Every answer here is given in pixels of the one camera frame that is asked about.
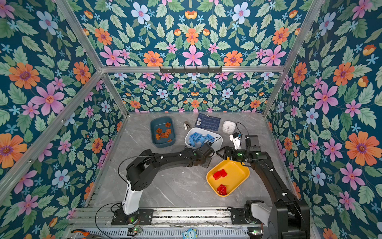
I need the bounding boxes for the white round timer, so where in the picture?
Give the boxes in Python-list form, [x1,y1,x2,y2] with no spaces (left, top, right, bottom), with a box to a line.
[222,120,236,134]

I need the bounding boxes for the black wall hook rail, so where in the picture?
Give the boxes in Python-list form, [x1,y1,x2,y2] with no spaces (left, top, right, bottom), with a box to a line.
[159,66,223,74]

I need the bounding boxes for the orange handled pliers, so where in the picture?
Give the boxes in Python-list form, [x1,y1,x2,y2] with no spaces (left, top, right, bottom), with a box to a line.
[71,229,91,239]

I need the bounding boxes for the light blue toy figure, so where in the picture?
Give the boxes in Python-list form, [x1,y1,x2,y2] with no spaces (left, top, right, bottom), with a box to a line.
[182,229,199,239]

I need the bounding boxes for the dark blue printed card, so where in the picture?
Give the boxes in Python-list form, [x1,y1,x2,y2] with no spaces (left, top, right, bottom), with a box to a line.
[195,113,221,132]

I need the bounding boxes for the white rectangular bin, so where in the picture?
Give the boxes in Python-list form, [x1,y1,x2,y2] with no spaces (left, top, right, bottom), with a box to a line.
[184,127,223,151]

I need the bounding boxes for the teal rectangular bin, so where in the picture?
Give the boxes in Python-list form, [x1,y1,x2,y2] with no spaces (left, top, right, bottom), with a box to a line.
[150,117,176,148]

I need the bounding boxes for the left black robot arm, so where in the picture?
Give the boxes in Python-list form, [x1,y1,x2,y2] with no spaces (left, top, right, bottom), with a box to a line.
[122,143,215,216]

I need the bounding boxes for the red lego brick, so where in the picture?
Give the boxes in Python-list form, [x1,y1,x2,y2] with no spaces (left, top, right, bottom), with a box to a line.
[213,171,221,180]
[218,188,227,196]
[219,169,227,178]
[217,184,225,191]

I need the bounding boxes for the yellow square tray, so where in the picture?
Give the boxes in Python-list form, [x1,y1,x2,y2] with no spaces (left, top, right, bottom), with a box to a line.
[206,159,250,197]

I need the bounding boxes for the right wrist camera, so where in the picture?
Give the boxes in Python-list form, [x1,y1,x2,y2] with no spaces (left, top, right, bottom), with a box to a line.
[229,132,241,150]

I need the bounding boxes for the small beige metal clip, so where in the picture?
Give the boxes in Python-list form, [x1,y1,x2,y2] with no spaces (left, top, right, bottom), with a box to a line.
[184,121,192,130]

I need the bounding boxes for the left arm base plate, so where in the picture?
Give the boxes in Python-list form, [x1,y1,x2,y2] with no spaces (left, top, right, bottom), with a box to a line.
[111,209,154,226]

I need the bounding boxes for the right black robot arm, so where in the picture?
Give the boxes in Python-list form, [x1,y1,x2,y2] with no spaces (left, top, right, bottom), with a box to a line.
[216,134,311,239]

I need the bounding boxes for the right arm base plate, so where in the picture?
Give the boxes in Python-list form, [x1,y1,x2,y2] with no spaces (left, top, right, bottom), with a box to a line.
[227,207,256,225]

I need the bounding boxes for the light blue lego brick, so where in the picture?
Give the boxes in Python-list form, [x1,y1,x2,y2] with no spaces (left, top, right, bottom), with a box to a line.
[206,134,215,142]
[199,136,207,144]
[190,138,196,147]
[190,132,200,141]
[195,134,202,142]

